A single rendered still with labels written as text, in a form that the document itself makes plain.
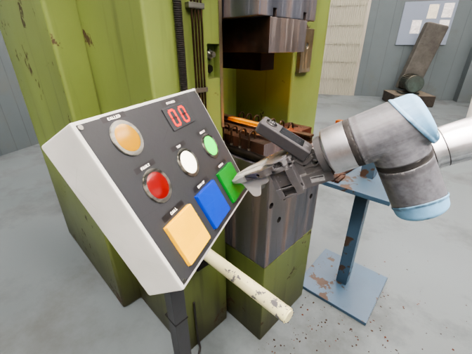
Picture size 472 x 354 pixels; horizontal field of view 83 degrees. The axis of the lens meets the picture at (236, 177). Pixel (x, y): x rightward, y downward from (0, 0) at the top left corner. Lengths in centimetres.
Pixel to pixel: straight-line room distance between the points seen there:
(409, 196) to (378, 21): 838
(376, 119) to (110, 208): 43
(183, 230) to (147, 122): 19
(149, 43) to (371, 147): 58
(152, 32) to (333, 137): 53
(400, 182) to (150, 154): 42
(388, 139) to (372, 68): 836
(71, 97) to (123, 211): 82
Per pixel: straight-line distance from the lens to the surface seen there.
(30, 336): 184
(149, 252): 42
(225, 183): 58
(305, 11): 104
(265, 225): 102
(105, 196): 41
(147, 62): 79
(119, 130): 43
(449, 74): 926
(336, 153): 49
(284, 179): 55
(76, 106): 118
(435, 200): 56
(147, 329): 162
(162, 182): 45
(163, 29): 81
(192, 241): 45
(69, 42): 118
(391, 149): 50
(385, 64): 888
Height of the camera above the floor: 129
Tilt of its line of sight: 26 degrees down
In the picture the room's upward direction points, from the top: straight up
